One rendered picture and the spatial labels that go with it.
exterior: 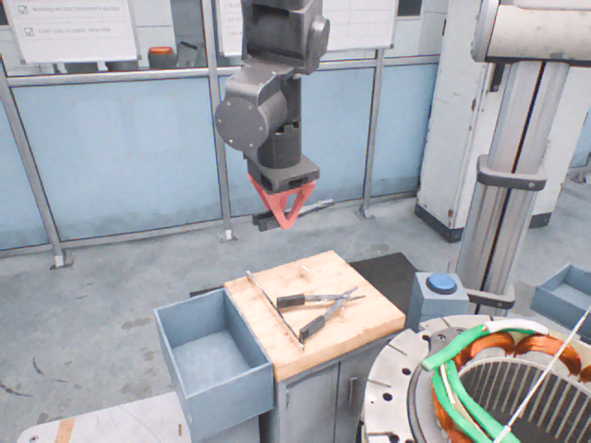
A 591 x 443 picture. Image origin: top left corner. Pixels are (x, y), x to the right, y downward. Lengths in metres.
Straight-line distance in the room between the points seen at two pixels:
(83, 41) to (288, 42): 2.00
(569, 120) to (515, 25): 2.35
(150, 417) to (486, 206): 0.72
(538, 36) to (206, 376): 0.68
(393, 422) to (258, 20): 0.42
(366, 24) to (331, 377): 2.26
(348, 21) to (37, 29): 1.55
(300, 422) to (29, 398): 1.62
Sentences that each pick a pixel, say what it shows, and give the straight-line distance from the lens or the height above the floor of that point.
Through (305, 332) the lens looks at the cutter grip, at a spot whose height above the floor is 1.09.
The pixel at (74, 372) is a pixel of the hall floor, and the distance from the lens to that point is 2.17.
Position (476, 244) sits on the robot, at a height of 1.03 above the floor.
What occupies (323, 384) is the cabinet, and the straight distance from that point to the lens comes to 0.63.
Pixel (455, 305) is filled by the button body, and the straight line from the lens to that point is 0.73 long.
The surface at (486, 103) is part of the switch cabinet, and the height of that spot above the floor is 0.90.
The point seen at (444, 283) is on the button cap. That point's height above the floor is 1.04.
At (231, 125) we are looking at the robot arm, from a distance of 0.44.
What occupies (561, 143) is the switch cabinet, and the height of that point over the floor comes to 0.61.
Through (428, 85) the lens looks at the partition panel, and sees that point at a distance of 3.00.
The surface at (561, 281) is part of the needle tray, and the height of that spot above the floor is 1.03.
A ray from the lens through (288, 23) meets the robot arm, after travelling 0.46.
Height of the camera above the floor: 1.47
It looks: 30 degrees down
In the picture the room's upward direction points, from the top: straight up
